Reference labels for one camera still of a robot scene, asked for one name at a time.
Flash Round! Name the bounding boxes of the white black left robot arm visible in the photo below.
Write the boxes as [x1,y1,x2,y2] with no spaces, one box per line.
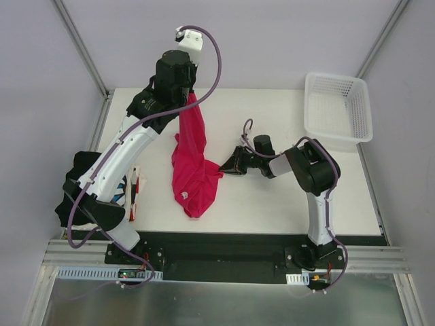
[63,48,201,264]

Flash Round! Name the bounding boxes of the white perforated plastic basket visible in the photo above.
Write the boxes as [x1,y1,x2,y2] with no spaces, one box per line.
[304,72,373,144]

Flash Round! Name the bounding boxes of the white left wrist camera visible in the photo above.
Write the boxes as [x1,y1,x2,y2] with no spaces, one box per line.
[175,27,203,59]

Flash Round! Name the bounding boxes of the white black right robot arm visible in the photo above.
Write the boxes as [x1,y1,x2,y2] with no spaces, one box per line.
[219,134,341,271]

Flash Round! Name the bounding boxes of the white red folded shirt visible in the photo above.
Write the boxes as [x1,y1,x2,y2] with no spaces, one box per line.
[124,164,147,222]

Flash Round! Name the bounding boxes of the pink t shirt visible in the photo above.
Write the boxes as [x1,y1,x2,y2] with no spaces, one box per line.
[171,105,223,219]

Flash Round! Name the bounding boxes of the aluminium frame rail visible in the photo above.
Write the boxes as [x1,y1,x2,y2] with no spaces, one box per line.
[43,239,113,264]

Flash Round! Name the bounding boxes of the white slotted cable duct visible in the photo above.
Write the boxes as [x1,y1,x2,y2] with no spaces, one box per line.
[285,272,310,286]
[57,267,163,282]

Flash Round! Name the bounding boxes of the black folded t shirt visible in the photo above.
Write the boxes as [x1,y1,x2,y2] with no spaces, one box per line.
[54,151,132,228]

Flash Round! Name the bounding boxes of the white slotted cable duct left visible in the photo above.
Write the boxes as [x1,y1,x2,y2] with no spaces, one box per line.
[57,267,163,282]

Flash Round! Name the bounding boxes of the white slotted cable duct right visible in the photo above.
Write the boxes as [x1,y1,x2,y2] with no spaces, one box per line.
[285,272,310,286]

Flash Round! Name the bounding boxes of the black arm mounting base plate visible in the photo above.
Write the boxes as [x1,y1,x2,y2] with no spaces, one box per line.
[66,229,347,282]

